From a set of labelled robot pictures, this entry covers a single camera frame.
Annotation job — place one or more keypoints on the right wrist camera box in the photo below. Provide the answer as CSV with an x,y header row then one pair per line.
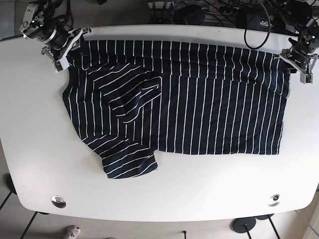
x,y
61,65

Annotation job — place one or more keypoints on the left silver table grommet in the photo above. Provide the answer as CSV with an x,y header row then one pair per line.
x,y
58,202

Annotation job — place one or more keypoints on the silver table grommet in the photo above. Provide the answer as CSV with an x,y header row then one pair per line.
x,y
58,202
274,200

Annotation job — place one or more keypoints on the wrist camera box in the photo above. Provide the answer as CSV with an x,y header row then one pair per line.
x,y
306,78
61,65

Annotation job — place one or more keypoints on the navy white striped T-shirt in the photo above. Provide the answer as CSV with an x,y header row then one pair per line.
x,y
128,99

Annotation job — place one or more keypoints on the white orange sneaker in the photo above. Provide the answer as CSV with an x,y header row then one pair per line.
x,y
72,232

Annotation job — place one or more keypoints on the black round stand base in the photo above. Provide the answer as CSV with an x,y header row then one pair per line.
x,y
243,225

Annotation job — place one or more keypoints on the right silver table grommet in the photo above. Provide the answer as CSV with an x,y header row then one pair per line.
x,y
274,200

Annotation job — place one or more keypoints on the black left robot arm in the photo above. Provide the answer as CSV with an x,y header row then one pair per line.
x,y
290,17

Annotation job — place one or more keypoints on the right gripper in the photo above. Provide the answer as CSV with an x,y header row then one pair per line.
x,y
65,44

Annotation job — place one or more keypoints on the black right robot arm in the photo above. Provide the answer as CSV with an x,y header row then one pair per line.
x,y
39,20

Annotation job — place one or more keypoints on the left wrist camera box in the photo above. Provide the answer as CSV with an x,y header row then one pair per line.
x,y
306,78

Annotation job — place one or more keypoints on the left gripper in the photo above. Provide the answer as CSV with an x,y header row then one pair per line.
x,y
304,63

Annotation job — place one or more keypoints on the black power adapter box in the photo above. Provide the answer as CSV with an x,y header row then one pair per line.
x,y
189,15

